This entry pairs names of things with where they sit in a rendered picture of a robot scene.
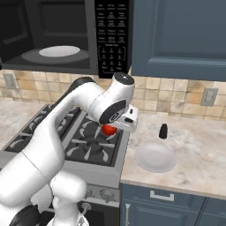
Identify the grey wall socket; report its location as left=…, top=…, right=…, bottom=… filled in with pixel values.
left=3, top=73, right=18, bottom=90
left=200, top=87, right=219, bottom=108

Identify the red tomato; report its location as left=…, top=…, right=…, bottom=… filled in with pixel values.
left=101, top=124, right=119, bottom=137

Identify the blue base cupboard door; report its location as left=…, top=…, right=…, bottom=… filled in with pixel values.
left=121, top=200, right=205, bottom=226
left=202, top=196, right=226, bottom=226

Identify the silver stove knob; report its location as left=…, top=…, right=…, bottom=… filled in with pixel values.
left=85, top=188, right=94, bottom=200
left=99, top=189, right=117, bottom=204

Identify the blue wall cupboard door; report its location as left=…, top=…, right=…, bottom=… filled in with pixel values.
left=131, top=0, right=226, bottom=82

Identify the silver stove with black grates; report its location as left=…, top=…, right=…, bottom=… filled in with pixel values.
left=0, top=102, right=132, bottom=226

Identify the silver cupboard door handle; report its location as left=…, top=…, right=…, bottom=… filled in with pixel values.
left=124, top=203, right=132, bottom=226

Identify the black microwave oven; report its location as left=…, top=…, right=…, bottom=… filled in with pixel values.
left=0, top=0, right=134, bottom=79

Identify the black microwave door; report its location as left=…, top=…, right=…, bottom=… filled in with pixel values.
left=0, top=0, right=35, bottom=64

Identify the white plate in microwave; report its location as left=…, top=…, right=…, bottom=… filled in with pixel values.
left=38, top=45, right=81, bottom=58

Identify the white round plate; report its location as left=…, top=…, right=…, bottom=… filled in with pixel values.
left=134, top=142, right=178, bottom=174

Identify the blue drawer front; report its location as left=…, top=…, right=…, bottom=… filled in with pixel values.
left=120, top=183, right=207, bottom=212

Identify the black pepper shaker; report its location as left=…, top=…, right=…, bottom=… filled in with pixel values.
left=158, top=123, right=169, bottom=139

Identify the glass microwave turntable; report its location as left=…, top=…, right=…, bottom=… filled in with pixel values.
left=21, top=47, right=91, bottom=65

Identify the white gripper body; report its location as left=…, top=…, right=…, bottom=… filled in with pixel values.
left=112, top=119, right=139, bottom=133

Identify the silver drawer handle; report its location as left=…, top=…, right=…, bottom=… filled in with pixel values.
left=149, top=190, right=176, bottom=202

